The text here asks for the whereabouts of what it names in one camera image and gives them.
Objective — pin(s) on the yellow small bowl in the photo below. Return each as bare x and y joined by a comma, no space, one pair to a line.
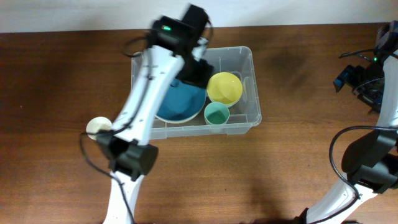
224,85

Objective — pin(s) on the clear plastic storage bin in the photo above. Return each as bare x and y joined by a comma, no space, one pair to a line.
245,114

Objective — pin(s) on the grey translucent cup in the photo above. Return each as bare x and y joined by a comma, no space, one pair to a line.
215,122

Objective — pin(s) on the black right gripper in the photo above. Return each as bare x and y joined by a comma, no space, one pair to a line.
349,76

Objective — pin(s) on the cream cup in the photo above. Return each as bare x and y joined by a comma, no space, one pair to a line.
98,124

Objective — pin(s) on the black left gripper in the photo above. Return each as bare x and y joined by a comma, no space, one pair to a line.
201,73

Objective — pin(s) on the mint green cup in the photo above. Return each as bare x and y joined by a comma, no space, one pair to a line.
216,111

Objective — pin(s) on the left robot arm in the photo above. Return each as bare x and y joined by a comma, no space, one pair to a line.
174,50

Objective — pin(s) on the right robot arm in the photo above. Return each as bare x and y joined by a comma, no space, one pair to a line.
368,168

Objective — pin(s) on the dark blue bowl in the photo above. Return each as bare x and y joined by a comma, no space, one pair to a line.
181,93

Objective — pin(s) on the mint green small bowl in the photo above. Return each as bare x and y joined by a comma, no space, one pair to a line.
227,102

